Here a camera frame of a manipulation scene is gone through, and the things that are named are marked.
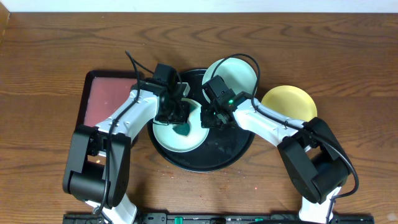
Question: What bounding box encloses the green yellow sponge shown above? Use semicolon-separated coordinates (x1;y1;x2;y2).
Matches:
172;123;190;136

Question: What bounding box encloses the light blue plate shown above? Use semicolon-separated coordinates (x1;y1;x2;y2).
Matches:
202;58;257;103
152;98;210;152

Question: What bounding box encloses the yellow plate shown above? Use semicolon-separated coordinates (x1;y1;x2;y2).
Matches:
261;85;318;121

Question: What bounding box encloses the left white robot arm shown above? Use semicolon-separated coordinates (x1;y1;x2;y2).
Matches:
62;63;190;223

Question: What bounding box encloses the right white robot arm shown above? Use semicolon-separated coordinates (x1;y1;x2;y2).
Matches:
201;75;356;223

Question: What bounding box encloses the round black serving tray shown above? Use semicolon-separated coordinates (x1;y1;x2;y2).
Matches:
147;69;254;172

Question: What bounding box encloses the black rectangular red-lined tray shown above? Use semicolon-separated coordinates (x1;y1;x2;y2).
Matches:
76;70;137;127

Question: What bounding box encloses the left black cable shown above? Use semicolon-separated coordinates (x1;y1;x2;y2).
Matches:
92;50;183;217

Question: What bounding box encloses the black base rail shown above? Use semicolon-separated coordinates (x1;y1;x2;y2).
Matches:
62;213;374;224

